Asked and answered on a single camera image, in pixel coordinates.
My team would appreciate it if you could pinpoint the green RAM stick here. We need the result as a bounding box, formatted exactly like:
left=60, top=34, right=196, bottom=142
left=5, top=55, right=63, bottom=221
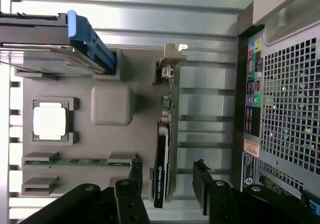
left=24, top=158, right=132, bottom=167

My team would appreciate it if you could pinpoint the grey parts rack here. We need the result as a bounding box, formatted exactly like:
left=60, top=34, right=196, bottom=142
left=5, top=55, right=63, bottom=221
left=13, top=48, right=181, bottom=203

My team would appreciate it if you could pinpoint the silver CPU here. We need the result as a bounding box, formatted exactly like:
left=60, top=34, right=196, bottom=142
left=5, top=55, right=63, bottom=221
left=32, top=102, right=69, bottom=141

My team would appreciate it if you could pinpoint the open black PC case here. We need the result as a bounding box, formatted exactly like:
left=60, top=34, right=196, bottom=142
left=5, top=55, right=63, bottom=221
left=234, top=0, right=320, bottom=216

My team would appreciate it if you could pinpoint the hard disk with blue caddy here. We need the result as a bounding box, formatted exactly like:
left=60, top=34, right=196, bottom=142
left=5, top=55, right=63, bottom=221
left=0, top=9, right=118, bottom=76

